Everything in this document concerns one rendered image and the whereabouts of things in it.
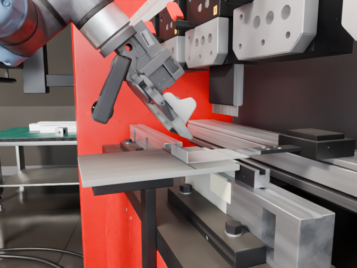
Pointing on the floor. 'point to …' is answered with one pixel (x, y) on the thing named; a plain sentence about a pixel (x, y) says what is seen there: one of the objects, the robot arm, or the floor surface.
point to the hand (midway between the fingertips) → (178, 134)
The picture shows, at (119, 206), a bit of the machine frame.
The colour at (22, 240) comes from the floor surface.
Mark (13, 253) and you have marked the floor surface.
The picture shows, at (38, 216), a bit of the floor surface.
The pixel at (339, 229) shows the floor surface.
